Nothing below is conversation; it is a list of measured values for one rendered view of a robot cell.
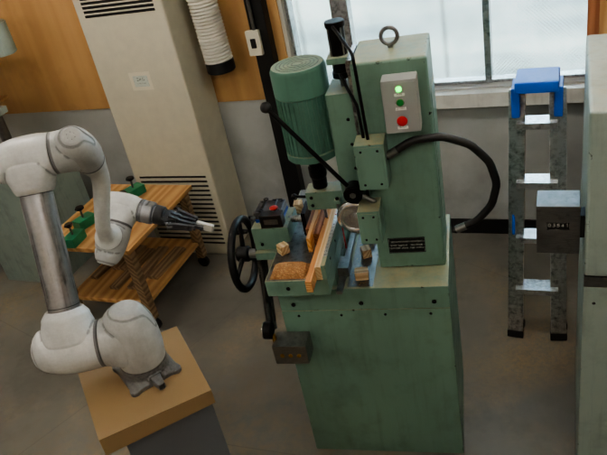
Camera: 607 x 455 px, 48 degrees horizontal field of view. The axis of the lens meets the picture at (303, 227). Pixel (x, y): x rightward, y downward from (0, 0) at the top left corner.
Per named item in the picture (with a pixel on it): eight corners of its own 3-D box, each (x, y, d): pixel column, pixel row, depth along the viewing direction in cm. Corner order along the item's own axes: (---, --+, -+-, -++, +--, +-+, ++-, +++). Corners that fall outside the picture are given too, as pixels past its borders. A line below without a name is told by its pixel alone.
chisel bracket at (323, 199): (312, 204, 238) (308, 182, 234) (351, 201, 234) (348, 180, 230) (308, 215, 232) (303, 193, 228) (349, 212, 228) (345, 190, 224)
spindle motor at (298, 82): (294, 144, 233) (275, 57, 217) (344, 140, 228) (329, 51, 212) (283, 168, 218) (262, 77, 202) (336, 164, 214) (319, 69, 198)
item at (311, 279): (337, 192, 260) (335, 183, 258) (341, 191, 259) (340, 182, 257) (306, 292, 209) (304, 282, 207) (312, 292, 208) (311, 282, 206)
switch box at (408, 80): (387, 125, 201) (381, 74, 193) (422, 122, 198) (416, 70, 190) (386, 134, 196) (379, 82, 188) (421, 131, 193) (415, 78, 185)
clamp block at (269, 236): (266, 228, 253) (260, 208, 248) (300, 227, 249) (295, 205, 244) (256, 251, 240) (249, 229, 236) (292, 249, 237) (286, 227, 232)
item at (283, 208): (262, 209, 247) (258, 196, 244) (291, 208, 244) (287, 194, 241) (253, 228, 236) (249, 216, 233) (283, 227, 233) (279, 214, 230)
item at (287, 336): (280, 348, 244) (275, 331, 240) (313, 348, 241) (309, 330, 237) (275, 365, 237) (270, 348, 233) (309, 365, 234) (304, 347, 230)
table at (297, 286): (280, 204, 273) (277, 190, 270) (354, 199, 265) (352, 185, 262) (240, 298, 223) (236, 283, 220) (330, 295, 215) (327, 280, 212)
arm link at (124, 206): (147, 202, 269) (136, 233, 265) (110, 192, 270) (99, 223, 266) (141, 192, 258) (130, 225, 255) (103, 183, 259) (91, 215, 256)
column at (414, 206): (386, 232, 248) (358, 40, 211) (447, 228, 242) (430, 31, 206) (379, 268, 230) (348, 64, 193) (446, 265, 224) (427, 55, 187)
